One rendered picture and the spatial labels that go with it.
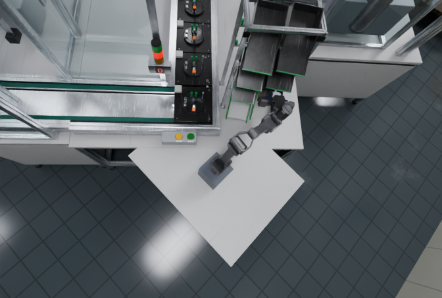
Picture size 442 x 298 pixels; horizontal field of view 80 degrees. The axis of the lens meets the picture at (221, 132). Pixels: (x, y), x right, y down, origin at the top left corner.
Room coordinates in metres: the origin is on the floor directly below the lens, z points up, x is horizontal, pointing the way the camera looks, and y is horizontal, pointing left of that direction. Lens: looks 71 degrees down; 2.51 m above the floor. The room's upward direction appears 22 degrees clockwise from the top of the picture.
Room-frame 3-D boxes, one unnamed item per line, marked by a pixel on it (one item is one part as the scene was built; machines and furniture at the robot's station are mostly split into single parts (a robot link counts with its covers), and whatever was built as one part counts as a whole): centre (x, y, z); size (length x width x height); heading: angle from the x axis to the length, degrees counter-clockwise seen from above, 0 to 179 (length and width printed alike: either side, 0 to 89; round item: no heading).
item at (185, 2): (1.33, 0.52, 1.01); 0.24 x 0.24 x 0.13; 23
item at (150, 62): (0.67, 0.45, 1.29); 0.12 x 0.05 x 0.25; 113
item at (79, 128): (0.39, 0.42, 0.91); 0.89 x 0.06 x 0.11; 113
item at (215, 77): (1.08, 0.41, 0.91); 1.24 x 0.33 x 0.10; 23
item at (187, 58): (0.87, 0.33, 1.01); 0.24 x 0.24 x 0.13; 23
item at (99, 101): (0.54, 0.52, 0.91); 0.84 x 0.28 x 0.10; 113
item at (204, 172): (0.29, -0.05, 0.96); 0.14 x 0.14 x 0.20; 66
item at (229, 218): (0.34, -0.07, 0.84); 0.90 x 0.70 x 0.03; 66
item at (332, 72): (1.89, -0.67, 0.43); 1.11 x 0.68 x 0.86; 113
